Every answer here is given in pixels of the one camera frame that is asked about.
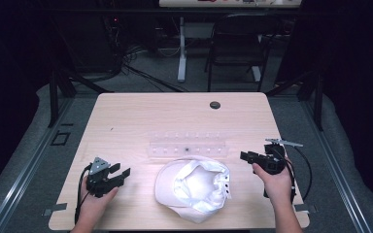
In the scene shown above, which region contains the white cap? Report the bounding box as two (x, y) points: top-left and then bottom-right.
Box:
(153, 154), (233, 224)

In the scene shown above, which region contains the aluminium floor rail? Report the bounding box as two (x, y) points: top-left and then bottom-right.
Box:
(299, 96), (373, 233)
(0, 96), (76, 233)

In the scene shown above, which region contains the white desk leg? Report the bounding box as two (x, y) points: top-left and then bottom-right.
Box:
(251, 65), (262, 83)
(177, 16), (188, 83)

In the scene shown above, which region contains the grey tape strip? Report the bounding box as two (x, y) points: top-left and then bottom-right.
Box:
(41, 202), (69, 217)
(293, 203), (319, 215)

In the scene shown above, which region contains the black chair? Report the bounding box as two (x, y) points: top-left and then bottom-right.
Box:
(203, 12), (284, 93)

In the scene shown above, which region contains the black metal stand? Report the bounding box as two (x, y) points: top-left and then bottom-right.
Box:
(264, 68), (325, 132)
(46, 62), (115, 129)

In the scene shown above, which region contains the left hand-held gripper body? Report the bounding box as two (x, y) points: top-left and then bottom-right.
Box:
(85, 156), (125, 199)

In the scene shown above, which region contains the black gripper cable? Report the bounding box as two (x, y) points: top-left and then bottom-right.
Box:
(283, 146), (314, 202)
(74, 164), (93, 225)

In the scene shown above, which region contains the white desk top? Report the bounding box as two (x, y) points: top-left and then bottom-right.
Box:
(158, 0), (303, 9)

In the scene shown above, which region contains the bundle of floor cables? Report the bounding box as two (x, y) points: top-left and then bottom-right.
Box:
(102, 16), (190, 94)

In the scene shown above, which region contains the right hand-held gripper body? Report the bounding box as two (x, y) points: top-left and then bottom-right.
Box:
(256, 138), (305, 176)

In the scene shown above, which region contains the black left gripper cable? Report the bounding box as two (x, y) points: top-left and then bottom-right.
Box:
(74, 164), (93, 225)

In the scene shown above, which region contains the person's right hand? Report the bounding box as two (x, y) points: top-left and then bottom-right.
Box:
(252, 162), (294, 207)

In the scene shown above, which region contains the clear acrylic rack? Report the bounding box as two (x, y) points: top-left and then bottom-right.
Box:
(147, 130), (228, 160)

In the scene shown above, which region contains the dark computer tower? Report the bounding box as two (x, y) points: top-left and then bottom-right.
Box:
(72, 14), (122, 74)

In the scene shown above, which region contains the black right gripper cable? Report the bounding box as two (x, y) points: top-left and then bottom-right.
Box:
(283, 146), (314, 202)

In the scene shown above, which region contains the person's left hand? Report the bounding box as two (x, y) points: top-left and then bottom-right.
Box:
(79, 180), (119, 222)

